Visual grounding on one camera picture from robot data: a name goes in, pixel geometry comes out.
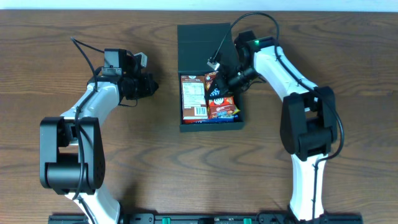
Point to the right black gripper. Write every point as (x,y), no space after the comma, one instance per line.
(224,84)

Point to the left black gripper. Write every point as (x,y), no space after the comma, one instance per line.
(146,86)

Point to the Hello Panda biscuit box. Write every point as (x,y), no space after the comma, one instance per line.
(220,107)

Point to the yellow snack bag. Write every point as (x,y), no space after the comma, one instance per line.
(236,110)

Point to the brown drink carton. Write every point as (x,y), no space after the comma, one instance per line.
(194,105)

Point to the black gift box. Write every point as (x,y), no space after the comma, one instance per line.
(196,44)

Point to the red Hacks candy bag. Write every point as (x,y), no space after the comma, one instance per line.
(189,121)

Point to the blue cookie packet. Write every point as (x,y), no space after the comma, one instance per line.
(222,119)

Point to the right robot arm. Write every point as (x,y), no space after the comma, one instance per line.
(309,122)

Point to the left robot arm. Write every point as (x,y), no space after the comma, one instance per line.
(72,161)

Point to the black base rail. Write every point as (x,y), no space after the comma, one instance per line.
(262,218)

